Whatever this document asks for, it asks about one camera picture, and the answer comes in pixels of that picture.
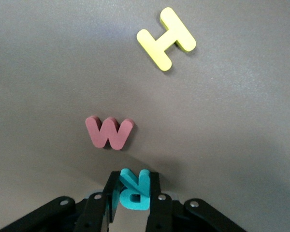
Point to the yellow foam letter H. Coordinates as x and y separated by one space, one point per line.
166 38

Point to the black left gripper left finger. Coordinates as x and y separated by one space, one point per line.
91 215

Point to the red foam letter w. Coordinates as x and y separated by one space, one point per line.
108 133

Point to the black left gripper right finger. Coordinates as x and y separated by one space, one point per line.
159 215

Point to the teal foam letter R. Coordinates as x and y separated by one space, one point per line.
140 191

